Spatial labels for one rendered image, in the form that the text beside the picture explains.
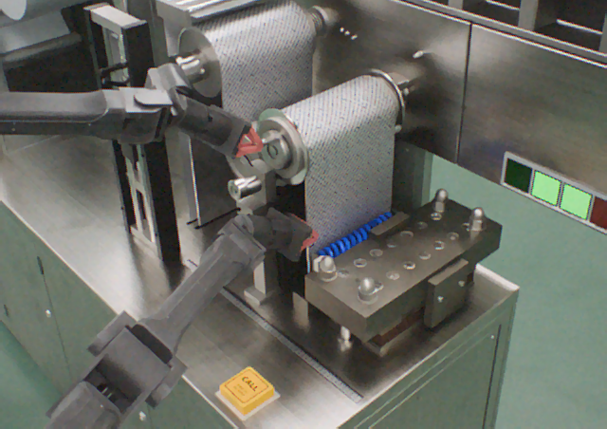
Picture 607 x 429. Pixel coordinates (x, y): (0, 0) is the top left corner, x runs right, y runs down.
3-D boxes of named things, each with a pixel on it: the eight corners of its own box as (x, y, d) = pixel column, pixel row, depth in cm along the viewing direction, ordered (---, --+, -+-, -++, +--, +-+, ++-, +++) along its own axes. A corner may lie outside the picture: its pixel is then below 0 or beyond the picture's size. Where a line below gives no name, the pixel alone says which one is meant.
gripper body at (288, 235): (300, 262, 137) (272, 261, 131) (265, 237, 143) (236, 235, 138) (313, 230, 135) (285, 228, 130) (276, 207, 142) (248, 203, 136)
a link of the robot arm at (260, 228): (253, 233, 127) (239, 207, 129) (229, 257, 130) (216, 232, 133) (281, 234, 132) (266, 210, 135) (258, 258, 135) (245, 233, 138)
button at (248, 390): (219, 394, 134) (218, 384, 133) (250, 374, 138) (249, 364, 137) (244, 417, 130) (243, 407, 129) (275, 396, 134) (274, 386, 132)
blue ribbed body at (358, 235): (312, 263, 148) (312, 249, 146) (387, 219, 159) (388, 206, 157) (324, 271, 145) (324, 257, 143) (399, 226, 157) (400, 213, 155)
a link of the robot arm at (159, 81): (127, 145, 120) (137, 103, 114) (109, 98, 126) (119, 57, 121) (197, 142, 126) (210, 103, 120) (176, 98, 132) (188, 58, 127)
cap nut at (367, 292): (353, 297, 136) (353, 278, 133) (367, 288, 138) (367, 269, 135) (367, 307, 133) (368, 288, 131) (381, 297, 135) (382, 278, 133)
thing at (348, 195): (306, 260, 147) (304, 180, 137) (388, 213, 160) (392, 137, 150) (308, 261, 147) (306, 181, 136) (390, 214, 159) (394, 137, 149)
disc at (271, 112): (256, 164, 146) (253, 97, 138) (258, 163, 147) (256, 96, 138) (307, 197, 137) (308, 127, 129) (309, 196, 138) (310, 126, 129)
